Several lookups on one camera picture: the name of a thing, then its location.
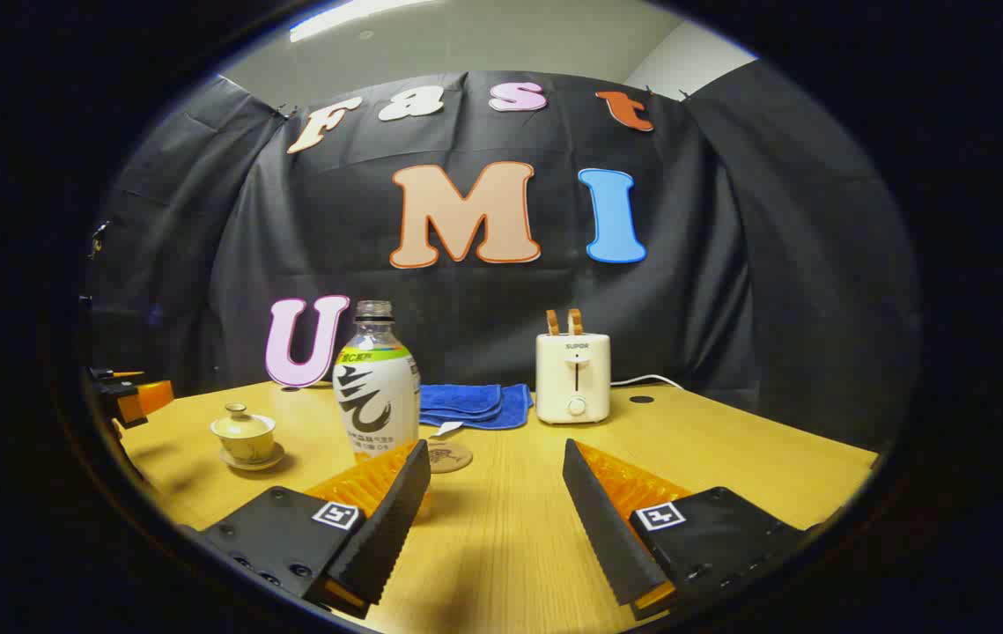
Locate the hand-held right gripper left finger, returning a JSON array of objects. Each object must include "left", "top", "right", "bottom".
[{"left": 202, "top": 439, "right": 431, "bottom": 619}]

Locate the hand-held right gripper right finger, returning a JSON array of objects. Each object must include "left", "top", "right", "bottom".
[{"left": 563, "top": 439, "right": 819, "bottom": 622}]

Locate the round wooden coaster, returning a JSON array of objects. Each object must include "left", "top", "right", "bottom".
[{"left": 426, "top": 441, "right": 473, "bottom": 475}]

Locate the clear water bottle white label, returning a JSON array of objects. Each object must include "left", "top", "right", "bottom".
[{"left": 333, "top": 300, "right": 421, "bottom": 463}]

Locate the cream ceramic saucer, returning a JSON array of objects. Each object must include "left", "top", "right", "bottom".
[{"left": 219, "top": 443, "right": 285, "bottom": 472}]

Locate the folded blue towel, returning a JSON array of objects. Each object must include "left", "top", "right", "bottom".
[{"left": 417, "top": 383, "right": 535, "bottom": 439}]

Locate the white toaster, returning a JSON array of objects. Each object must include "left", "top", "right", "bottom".
[{"left": 535, "top": 332, "right": 612, "bottom": 425}]

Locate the black backdrop cloth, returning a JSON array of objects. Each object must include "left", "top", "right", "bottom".
[{"left": 83, "top": 60, "right": 920, "bottom": 450}]

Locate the white toaster cable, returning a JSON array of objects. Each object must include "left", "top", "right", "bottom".
[{"left": 610, "top": 374, "right": 685, "bottom": 391}]

